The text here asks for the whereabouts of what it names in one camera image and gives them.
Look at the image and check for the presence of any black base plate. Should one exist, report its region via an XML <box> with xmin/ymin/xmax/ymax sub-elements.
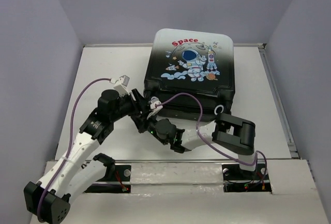
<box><xmin>222</xmin><ymin>163</ymin><xmax>272</xmax><ymax>193</ymax></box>
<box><xmin>85</xmin><ymin>165</ymin><xmax>131</xmax><ymax>193</ymax></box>

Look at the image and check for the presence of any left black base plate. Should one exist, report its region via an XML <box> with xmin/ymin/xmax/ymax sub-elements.
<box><xmin>85</xmin><ymin>165</ymin><xmax>131</xmax><ymax>193</ymax></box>

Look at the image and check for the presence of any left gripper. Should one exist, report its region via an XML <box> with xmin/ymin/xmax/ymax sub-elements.
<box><xmin>110</xmin><ymin>88</ymin><xmax>151</xmax><ymax>123</ymax></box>

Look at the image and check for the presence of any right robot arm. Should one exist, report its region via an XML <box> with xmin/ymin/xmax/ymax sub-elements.
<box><xmin>131</xmin><ymin>113</ymin><xmax>257</xmax><ymax>178</ymax></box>

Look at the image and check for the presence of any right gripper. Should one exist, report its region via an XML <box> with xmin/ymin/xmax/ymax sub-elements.
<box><xmin>132</xmin><ymin>110</ymin><xmax>169</xmax><ymax>145</ymax></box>

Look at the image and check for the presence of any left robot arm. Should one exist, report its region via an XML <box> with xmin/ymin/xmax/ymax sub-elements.
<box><xmin>23</xmin><ymin>89</ymin><xmax>156</xmax><ymax>223</ymax></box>

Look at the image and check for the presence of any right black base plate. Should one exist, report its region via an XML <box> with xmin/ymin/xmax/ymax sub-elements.
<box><xmin>222</xmin><ymin>163</ymin><xmax>272</xmax><ymax>193</ymax></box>

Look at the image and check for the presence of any black and white suitcase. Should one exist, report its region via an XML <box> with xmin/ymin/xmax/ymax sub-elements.
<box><xmin>143</xmin><ymin>28</ymin><xmax>235</xmax><ymax>122</ymax></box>

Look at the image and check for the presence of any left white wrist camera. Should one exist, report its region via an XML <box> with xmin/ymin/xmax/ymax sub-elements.
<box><xmin>113</xmin><ymin>75</ymin><xmax>130</xmax><ymax>96</ymax></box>

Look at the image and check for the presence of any white cardboard front panel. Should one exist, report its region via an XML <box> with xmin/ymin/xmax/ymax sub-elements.
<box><xmin>29</xmin><ymin>158</ymin><xmax>325</xmax><ymax>224</ymax></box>

